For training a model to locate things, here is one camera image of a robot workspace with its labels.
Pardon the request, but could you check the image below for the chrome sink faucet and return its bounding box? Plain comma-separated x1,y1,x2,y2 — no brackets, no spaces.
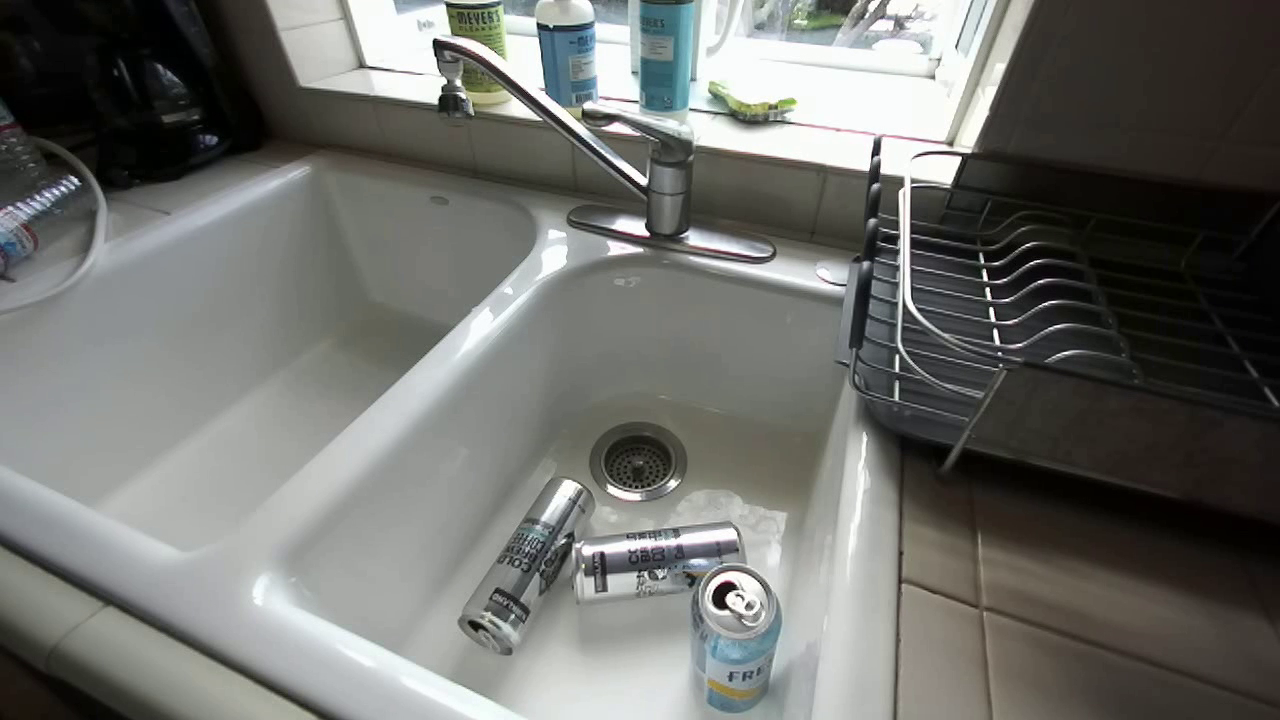
427,31,781,267

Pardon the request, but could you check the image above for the white double basin sink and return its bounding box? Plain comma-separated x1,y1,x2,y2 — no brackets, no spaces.
0,138,913,720

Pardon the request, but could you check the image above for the teal label pump bottle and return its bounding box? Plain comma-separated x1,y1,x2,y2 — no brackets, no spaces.
630,0,703,116

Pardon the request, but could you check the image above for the green label spray bottle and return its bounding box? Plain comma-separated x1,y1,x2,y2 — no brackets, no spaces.
445,0,514,111

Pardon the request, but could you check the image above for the metal drain strainer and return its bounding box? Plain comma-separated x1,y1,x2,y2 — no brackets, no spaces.
587,421,692,507

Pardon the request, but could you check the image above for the slim silver can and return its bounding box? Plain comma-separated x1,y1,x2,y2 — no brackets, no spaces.
454,476,595,662
572,521,748,603

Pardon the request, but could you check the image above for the short blue drink can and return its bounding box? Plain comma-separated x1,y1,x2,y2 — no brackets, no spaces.
687,559,789,715

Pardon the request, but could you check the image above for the black bag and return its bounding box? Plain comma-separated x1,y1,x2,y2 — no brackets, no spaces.
0,0,264,194

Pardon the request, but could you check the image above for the white tube with print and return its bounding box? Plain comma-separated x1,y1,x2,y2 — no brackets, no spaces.
0,167,93,280

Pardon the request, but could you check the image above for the white window frame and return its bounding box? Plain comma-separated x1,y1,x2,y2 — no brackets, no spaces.
264,0,1035,151

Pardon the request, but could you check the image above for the dark wire dish rack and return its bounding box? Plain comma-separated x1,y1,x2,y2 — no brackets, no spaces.
834,134,1280,533

